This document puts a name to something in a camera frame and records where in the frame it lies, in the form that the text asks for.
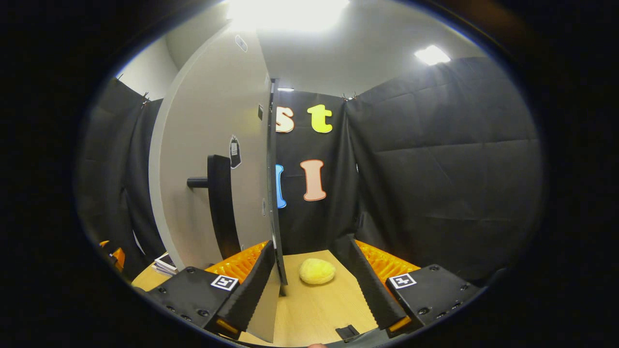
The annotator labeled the yellow lumpy toy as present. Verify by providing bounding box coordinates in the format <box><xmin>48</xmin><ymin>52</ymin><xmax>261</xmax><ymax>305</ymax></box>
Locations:
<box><xmin>298</xmin><ymin>258</ymin><xmax>337</xmax><ymax>285</ymax></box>

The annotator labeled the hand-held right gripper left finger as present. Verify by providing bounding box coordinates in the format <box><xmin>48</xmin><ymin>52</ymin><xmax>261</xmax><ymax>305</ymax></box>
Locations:
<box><xmin>145</xmin><ymin>240</ymin><xmax>276</xmax><ymax>339</ymax></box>

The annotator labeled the black backdrop cloth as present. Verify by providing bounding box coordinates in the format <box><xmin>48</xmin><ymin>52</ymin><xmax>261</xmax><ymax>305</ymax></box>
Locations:
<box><xmin>76</xmin><ymin>57</ymin><xmax>545</xmax><ymax>286</ymax></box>

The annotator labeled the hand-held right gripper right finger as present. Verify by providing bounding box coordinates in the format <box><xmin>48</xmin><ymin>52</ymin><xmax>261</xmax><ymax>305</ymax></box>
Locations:
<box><xmin>334</xmin><ymin>234</ymin><xmax>484</xmax><ymax>339</ymax></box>

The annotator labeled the long ceiling light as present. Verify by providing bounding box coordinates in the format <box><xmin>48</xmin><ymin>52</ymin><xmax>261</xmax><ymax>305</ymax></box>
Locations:
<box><xmin>225</xmin><ymin>0</ymin><xmax>351</xmax><ymax>32</ymax></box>

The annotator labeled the small ceiling light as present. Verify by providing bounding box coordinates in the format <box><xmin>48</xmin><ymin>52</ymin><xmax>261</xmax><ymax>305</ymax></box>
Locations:
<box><xmin>414</xmin><ymin>44</ymin><xmax>452</xmax><ymax>66</ymax></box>

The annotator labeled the black cabinet door handle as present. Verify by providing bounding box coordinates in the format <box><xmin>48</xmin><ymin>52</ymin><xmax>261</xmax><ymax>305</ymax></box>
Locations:
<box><xmin>187</xmin><ymin>154</ymin><xmax>242</xmax><ymax>260</ymax></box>

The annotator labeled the light grey cabinet door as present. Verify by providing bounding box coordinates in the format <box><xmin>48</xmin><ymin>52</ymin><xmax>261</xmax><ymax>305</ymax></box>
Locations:
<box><xmin>148</xmin><ymin>22</ymin><xmax>289</xmax><ymax>345</ymax></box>

